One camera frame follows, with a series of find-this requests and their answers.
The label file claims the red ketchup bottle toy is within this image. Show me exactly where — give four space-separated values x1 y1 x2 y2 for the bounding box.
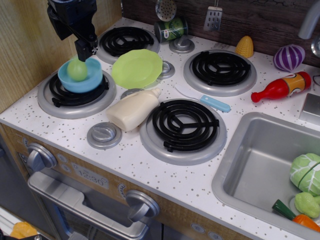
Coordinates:
251 71 312 103

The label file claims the silver slotted spatula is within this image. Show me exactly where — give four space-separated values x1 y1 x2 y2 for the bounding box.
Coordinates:
203 0 223 32

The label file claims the green toy pear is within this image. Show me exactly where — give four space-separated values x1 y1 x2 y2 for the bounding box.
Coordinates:
66 58 88 82

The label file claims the centre stovetop silver knob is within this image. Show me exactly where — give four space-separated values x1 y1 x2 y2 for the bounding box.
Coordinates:
157 60 175 80

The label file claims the front right black burner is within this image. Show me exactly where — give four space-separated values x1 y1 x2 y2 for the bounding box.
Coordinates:
139 99 227 166

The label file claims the small green toy vegetable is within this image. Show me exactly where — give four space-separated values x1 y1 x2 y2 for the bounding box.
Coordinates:
294 192 320 218

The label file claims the back stovetop silver knob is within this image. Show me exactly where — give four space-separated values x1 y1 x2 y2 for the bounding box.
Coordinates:
169 35 195 54

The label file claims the middle stovetop silver knob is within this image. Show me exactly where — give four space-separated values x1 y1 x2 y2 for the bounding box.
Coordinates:
120 88 143 100

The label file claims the black burner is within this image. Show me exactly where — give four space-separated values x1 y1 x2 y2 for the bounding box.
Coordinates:
139 99 227 166
37 72 117 119
96 26 160 65
183 50 257 97

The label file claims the silver faucet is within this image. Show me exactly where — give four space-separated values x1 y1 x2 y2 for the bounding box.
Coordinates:
298 0 320 40

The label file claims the oven silver knob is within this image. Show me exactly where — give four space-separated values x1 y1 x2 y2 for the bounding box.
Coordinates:
125 189 160 222
26 142 58 172

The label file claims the light green plastic plate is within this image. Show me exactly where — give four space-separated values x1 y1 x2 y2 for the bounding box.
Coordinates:
111 49 163 89

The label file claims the front left black burner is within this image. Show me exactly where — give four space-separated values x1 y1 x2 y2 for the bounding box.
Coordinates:
37 72 117 119

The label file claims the left oven silver knob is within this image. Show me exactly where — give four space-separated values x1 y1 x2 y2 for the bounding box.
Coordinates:
26 142 58 172

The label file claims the back left black burner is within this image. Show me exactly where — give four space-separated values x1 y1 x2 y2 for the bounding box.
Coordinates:
96 26 160 65

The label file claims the green toy cabbage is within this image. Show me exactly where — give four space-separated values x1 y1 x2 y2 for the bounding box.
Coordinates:
289 153 320 196

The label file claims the silver sink basin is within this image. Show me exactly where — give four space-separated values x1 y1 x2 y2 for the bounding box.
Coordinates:
212 112 320 240

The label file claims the silver faucet base block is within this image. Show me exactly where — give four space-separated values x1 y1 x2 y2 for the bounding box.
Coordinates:
299 93 320 126

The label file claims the right oven silver knob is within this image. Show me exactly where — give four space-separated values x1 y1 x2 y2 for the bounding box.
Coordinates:
125 189 160 222

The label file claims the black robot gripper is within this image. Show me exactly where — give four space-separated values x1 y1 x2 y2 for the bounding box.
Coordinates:
47 0 98 62

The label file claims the yellow toy corn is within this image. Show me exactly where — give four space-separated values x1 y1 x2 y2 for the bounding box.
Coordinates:
235 35 254 58

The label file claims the orange toy carrot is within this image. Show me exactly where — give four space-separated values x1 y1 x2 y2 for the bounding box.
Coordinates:
272 199 320 232

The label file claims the green toy can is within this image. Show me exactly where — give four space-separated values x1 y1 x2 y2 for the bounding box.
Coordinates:
154 16 189 43

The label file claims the light blue plastic bowl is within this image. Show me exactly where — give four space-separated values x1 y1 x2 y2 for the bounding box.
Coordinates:
58 57 103 93

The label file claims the cream plastic bottle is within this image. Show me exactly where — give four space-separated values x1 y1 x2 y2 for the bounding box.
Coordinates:
106 88 162 131

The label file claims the silver perforated ladle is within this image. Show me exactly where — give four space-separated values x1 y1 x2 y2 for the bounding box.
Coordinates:
155 0 177 22

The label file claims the purple striped toy onion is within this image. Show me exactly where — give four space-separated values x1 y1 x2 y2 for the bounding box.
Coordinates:
273 44 306 72

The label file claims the blue handled toy knife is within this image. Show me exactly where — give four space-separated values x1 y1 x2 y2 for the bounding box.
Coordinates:
174 84 231 113

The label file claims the front stovetop silver knob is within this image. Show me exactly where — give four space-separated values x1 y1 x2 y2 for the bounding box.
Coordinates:
86 122 122 150

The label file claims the silver oven door handle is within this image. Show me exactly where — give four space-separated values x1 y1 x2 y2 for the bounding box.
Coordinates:
28 172 152 240

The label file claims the stovetop silver knob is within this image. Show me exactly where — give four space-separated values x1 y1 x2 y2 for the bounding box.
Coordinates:
86 122 122 150
169 35 195 54
120 88 143 100
157 60 175 80

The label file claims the yellow object on floor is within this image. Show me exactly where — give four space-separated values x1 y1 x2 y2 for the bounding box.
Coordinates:
9 222 38 240

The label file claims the back right black burner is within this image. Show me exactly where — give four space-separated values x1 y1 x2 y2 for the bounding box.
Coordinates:
183 50 257 97

